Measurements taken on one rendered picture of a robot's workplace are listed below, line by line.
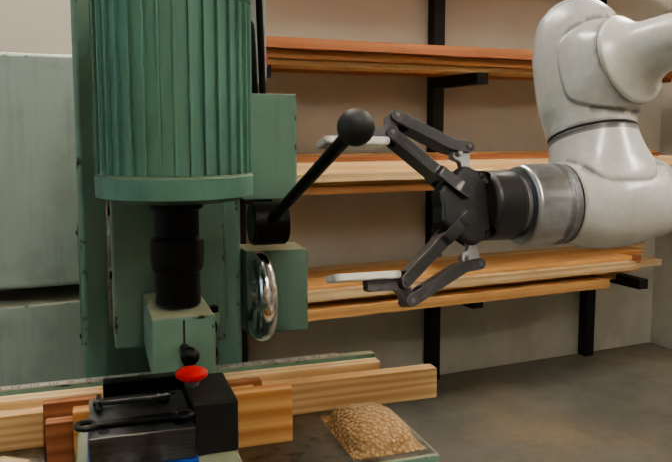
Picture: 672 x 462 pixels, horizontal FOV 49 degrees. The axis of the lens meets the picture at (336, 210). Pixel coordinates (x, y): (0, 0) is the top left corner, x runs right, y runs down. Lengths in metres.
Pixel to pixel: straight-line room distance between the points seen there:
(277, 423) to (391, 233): 2.78
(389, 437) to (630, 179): 0.38
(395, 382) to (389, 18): 2.76
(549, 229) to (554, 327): 3.47
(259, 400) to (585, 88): 0.49
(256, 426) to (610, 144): 0.50
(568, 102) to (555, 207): 0.13
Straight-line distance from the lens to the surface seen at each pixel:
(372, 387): 0.96
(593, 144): 0.85
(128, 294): 0.96
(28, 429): 0.91
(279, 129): 1.05
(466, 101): 3.77
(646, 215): 0.86
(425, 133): 0.77
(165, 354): 0.84
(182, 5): 0.78
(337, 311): 2.97
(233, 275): 1.07
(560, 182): 0.81
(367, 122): 0.66
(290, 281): 1.06
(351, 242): 3.49
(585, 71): 0.86
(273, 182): 1.05
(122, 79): 0.79
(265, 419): 0.85
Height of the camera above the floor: 1.25
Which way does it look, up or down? 6 degrees down
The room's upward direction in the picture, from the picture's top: straight up
